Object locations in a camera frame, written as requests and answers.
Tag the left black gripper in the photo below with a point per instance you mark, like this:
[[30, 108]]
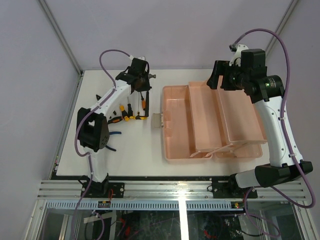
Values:
[[146, 86]]

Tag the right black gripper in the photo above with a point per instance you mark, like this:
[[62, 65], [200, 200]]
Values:
[[219, 69]]

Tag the claw hammer black handle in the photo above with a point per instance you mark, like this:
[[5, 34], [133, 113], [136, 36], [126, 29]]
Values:
[[147, 98]]

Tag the pink plastic tool box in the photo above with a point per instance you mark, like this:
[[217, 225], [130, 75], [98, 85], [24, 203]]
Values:
[[199, 123]]

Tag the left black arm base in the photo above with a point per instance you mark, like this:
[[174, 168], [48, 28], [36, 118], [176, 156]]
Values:
[[105, 189]]

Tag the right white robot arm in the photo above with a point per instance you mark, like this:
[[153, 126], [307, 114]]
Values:
[[286, 163]]

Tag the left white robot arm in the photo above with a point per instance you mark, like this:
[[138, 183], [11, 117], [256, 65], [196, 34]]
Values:
[[92, 126]]

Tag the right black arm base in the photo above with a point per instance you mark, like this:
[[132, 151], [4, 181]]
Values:
[[226, 187]]

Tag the long black orange screwdriver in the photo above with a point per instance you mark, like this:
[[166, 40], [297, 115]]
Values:
[[114, 120]]

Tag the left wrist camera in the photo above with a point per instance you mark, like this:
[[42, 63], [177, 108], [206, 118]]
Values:
[[131, 57]]

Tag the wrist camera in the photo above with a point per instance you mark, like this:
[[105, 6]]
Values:
[[131, 57], [237, 50]]

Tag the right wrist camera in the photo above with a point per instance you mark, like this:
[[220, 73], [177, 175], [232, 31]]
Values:
[[237, 50]]

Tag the orange handled black screwdriver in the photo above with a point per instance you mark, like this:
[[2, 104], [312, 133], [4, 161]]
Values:
[[143, 101]]

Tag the blue handled cutting pliers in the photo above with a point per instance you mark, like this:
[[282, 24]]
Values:
[[113, 136]]

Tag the left aluminium frame post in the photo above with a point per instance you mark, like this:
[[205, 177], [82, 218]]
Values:
[[44, 6]]

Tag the aluminium frame post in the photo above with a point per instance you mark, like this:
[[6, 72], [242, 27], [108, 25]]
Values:
[[293, 4], [44, 6]]

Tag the right aluminium frame post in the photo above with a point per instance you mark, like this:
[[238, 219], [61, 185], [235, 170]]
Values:
[[293, 4]]

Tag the aluminium mounting rail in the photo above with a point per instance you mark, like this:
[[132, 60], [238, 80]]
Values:
[[163, 190]]

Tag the slotted cable duct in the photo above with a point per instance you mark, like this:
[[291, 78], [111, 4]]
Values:
[[145, 205]]

